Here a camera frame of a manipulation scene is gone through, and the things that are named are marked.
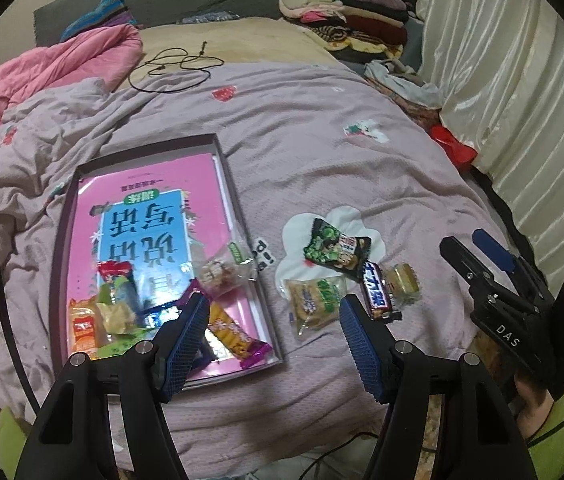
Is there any green pea snack packet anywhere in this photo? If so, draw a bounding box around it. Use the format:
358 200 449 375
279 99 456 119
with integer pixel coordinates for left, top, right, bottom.
303 218 372 282

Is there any beige bed sheet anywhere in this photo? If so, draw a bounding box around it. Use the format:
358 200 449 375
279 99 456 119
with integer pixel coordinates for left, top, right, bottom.
118 18 346 96

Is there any lilac cloud duvet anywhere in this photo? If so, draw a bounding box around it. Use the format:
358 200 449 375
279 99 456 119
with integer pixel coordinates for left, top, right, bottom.
0 63 498 478

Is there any grey tray with pink book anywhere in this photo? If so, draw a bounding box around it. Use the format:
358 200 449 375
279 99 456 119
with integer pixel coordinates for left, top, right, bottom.
48 132 284 391

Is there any Snickers chocolate bar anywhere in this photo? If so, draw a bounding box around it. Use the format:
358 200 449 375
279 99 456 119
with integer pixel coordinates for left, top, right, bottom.
362 261 402 324

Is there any pile of folded clothes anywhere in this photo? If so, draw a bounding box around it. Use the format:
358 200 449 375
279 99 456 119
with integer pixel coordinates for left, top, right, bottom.
279 0 419 64

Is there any cream satin curtain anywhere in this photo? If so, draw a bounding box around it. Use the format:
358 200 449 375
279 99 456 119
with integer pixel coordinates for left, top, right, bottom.
417 0 564 289

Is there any green yellow wrapped candy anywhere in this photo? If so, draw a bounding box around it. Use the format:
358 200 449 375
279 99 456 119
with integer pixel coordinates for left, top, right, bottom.
96 283 137 344

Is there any orange snack packet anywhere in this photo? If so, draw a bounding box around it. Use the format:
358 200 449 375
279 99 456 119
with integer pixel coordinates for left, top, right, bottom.
68 299 99 356

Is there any pink quilt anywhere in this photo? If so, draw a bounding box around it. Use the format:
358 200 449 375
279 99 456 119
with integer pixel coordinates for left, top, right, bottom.
0 24 143 124

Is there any grey white crumpled garment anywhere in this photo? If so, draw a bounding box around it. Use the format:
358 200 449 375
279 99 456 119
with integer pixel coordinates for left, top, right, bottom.
364 60 443 110

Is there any red plastic bag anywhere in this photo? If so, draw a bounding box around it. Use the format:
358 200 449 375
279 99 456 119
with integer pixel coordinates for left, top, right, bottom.
429 125 478 174

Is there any black cable on bed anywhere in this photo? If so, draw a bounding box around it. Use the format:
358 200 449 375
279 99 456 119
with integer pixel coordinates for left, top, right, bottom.
127 40 227 94

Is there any red candy stick packet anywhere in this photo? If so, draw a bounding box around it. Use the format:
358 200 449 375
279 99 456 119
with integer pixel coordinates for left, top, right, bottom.
98 260 141 313

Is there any blue striped pillow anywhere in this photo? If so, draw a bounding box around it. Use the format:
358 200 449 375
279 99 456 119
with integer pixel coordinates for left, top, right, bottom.
60 0 138 42

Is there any green cracker packet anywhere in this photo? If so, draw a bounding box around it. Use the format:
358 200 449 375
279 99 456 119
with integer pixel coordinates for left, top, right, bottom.
285 276 346 338

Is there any right hand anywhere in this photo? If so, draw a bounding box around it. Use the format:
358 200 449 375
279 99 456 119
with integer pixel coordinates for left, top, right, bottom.
514 372 564 441

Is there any purple rice roll snack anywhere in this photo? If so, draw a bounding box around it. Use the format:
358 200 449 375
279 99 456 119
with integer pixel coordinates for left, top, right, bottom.
191 301 273 377

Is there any clear bag nut snack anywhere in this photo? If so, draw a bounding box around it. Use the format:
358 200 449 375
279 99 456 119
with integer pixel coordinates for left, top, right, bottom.
194 240 257 300

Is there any clear yellow cake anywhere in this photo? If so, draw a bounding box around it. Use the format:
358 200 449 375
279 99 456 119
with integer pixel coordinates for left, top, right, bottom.
383 263 421 308

